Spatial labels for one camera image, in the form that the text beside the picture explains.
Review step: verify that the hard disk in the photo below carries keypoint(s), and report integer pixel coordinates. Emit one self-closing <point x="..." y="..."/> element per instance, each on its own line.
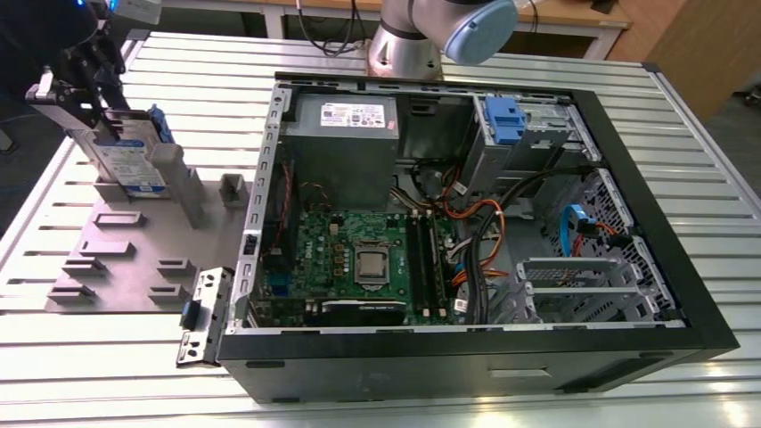
<point x="128" y="165"/>

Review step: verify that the green motherboard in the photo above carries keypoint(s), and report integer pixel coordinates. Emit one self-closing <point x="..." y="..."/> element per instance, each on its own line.
<point x="321" y="267"/>

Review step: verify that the black graphics card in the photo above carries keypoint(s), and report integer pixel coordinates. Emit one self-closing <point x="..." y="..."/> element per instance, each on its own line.
<point x="355" y="312"/>

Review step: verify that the wooden cabinet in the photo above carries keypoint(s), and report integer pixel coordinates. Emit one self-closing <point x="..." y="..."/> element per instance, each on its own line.
<point x="683" y="44"/>

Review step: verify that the black RAM slot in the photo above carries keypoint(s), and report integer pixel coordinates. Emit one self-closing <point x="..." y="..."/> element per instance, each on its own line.
<point x="437" y="267"/>
<point x="418" y="263"/>

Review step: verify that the black office chair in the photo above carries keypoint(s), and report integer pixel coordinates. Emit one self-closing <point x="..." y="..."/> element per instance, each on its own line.
<point x="14" y="76"/>

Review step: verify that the silver CPU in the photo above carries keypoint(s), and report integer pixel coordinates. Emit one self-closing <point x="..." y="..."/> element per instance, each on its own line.
<point x="370" y="266"/>

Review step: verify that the hinged expansion slot bracket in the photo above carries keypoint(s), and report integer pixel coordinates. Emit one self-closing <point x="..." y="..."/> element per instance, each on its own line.
<point x="207" y="285"/>

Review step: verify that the blue drive latch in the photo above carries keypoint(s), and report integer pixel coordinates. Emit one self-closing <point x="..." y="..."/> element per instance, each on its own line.
<point x="503" y="120"/>

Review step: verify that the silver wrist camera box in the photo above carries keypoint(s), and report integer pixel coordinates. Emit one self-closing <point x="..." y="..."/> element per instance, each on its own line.
<point x="140" y="11"/>

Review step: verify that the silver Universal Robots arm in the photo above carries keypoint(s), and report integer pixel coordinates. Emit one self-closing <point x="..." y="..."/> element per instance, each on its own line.
<point x="410" y="49"/>

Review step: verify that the grey power supply unit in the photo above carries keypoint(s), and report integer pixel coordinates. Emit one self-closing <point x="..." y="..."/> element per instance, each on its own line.
<point x="338" y="169"/>

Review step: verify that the CPU socket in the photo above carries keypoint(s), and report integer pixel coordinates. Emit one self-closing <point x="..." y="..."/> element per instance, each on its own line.
<point x="373" y="243"/>

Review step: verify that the black open PC case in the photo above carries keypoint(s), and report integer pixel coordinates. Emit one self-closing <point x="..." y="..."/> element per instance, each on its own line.
<point x="415" y="370"/>

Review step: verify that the wooden desk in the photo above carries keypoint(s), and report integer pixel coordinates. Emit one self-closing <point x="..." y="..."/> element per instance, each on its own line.
<point x="594" y="13"/>

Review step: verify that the silver disk bay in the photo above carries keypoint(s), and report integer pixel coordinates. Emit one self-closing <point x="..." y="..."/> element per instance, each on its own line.
<point x="594" y="290"/>

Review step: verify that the white table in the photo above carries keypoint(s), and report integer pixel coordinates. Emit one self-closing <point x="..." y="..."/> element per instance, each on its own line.
<point x="273" y="22"/>

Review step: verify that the black chair base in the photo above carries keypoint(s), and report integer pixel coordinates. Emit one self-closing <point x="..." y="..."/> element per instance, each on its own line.
<point x="753" y="93"/>

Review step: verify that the grey optical drive cage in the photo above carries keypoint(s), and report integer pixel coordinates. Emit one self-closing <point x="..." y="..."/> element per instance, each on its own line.
<point x="505" y="165"/>

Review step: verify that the small side wrist camera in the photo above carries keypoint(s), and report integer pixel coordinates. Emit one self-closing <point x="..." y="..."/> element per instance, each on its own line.
<point x="36" y="91"/>

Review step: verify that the grey parts rack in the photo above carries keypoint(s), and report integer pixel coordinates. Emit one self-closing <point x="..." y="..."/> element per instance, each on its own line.
<point x="148" y="249"/>

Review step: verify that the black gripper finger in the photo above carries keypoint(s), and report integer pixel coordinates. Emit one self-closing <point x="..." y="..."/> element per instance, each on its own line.
<point x="70" y="107"/>
<point x="113" y="80"/>

